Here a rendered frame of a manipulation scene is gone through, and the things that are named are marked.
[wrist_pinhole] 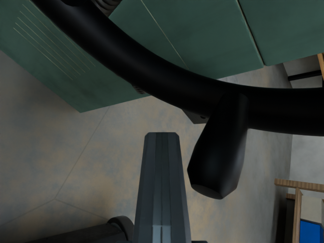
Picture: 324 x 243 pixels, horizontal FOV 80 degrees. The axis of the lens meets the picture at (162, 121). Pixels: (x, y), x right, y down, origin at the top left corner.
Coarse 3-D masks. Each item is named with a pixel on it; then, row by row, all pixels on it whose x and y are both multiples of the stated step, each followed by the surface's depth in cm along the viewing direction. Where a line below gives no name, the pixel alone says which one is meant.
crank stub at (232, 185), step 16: (224, 96) 11; (240, 96) 11; (224, 112) 10; (240, 112) 10; (208, 128) 10; (224, 128) 9; (240, 128) 10; (208, 144) 9; (224, 144) 9; (240, 144) 9; (192, 160) 9; (208, 160) 9; (224, 160) 9; (240, 160) 9; (192, 176) 9; (208, 176) 8; (224, 176) 8; (208, 192) 9; (224, 192) 8
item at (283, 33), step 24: (240, 0) 24; (264, 0) 23; (288, 0) 22; (312, 0) 21; (264, 24) 25; (288, 24) 24; (312, 24) 23; (264, 48) 27; (288, 48) 26; (312, 48) 25
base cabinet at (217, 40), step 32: (0, 0) 43; (128, 0) 30; (160, 0) 28; (192, 0) 26; (224, 0) 25; (0, 32) 54; (32, 32) 47; (128, 32) 35; (160, 32) 32; (192, 32) 30; (224, 32) 28; (32, 64) 62; (64, 64) 53; (96, 64) 47; (192, 64) 35; (224, 64) 32; (256, 64) 30; (64, 96) 73; (96, 96) 61; (128, 96) 53
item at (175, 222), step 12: (168, 132) 10; (168, 144) 9; (168, 156) 9; (180, 156) 9; (168, 168) 8; (180, 168) 8; (168, 180) 8; (180, 180) 8; (168, 192) 7; (180, 192) 7; (168, 204) 7; (180, 204) 7; (168, 216) 6; (180, 216) 6; (168, 228) 6; (180, 228) 6; (168, 240) 6; (180, 240) 6
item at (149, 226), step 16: (144, 144) 10; (160, 144) 9; (144, 160) 9; (160, 160) 8; (144, 176) 8; (160, 176) 8; (144, 192) 7; (160, 192) 7; (144, 208) 7; (160, 208) 7; (144, 224) 6; (160, 224) 6; (144, 240) 6; (160, 240) 6
